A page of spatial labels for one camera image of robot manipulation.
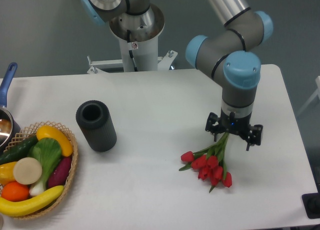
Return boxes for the woven wicker basket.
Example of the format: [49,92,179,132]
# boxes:
[4,121,78,220]

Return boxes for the dark grey ribbed vase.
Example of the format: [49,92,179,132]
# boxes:
[75,100,117,152]

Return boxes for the red tulip bouquet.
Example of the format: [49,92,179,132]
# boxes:
[179,133,233,192]

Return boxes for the orange fruit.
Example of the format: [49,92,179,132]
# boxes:
[1,182,29,202]

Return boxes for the green bok choy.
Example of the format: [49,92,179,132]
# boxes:
[28,138,62,197]

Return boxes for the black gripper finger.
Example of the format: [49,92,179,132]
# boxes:
[241,124,264,151]
[205,112,225,142]

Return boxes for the beige round disc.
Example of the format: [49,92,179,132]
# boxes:
[13,157,42,185]

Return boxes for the yellow banana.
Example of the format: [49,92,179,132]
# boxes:
[0,186,65,217]

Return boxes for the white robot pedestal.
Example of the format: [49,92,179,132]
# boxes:
[87,3,178,74]

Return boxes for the blue handled saucepan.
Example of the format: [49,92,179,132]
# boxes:
[0,62,21,154]

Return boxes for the white frame at right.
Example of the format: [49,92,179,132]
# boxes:
[296,76,320,117]

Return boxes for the yellow bell pepper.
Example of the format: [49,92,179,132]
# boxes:
[0,162,17,186]

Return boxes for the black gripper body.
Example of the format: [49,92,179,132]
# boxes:
[217,102,253,137]

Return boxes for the green cucumber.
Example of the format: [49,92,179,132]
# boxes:
[0,136,38,165]

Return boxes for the black device at edge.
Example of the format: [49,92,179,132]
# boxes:
[301,193,320,219]

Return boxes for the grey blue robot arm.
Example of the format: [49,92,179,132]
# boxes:
[81,0,274,146]

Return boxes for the purple sweet potato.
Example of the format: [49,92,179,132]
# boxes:
[47,157,72,188]

